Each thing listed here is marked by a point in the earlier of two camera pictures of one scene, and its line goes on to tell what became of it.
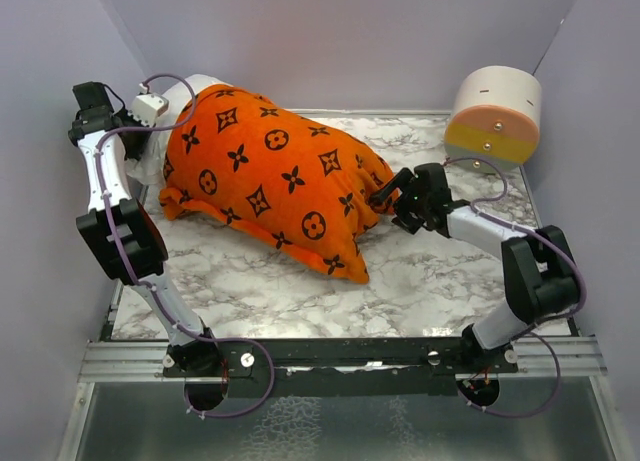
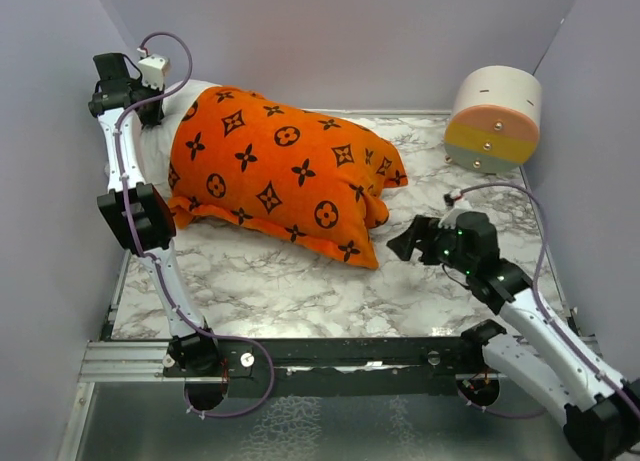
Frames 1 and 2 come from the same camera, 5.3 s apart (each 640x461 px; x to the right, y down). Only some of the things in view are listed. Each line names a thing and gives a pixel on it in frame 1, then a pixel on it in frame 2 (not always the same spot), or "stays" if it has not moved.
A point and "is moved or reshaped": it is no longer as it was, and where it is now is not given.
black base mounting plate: (346, 366) stays
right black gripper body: (410, 208) to (444, 240)
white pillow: (148, 168) is moved or reshaped
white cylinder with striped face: (494, 121) stays
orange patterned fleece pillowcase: (242, 158) is moved or reshaped
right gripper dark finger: (399, 180) to (413, 239)
